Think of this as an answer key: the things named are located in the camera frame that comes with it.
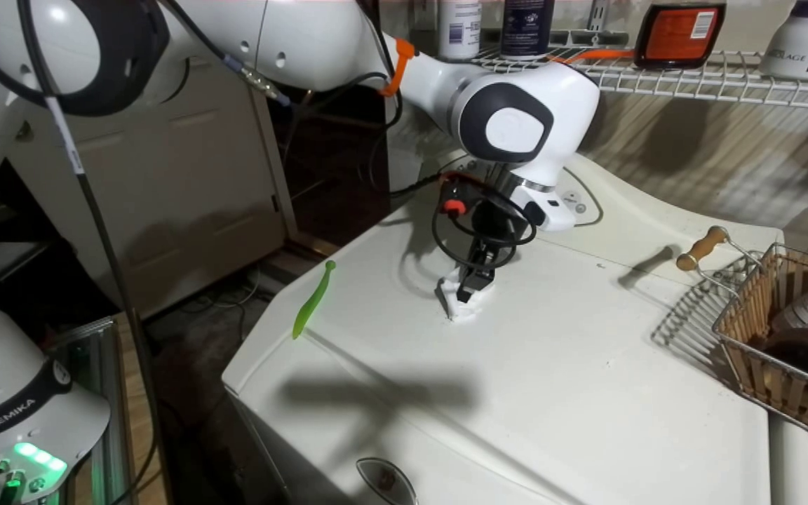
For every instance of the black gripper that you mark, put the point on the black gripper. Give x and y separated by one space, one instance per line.
491 234

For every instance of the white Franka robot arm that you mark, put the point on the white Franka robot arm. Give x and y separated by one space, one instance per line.
423 80

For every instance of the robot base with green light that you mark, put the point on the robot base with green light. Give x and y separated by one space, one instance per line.
20 457

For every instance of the white washing machine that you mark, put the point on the white washing machine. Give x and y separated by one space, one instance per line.
561 401

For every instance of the green plastic strip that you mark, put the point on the green plastic strip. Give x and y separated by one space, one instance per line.
313 301

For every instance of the white lotion bottle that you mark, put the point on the white lotion bottle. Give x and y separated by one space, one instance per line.
462 28

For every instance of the dark jar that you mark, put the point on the dark jar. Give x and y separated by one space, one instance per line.
529 25

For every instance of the wicker basket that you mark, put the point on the wicker basket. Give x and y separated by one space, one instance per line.
779 373

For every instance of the orange black package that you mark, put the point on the orange black package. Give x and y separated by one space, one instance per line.
679 34

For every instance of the cream door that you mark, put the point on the cream door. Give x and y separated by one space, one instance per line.
170 177

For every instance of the wooden platform board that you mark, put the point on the wooden platform board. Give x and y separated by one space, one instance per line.
138 421

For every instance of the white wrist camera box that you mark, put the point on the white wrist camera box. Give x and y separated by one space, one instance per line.
554 205

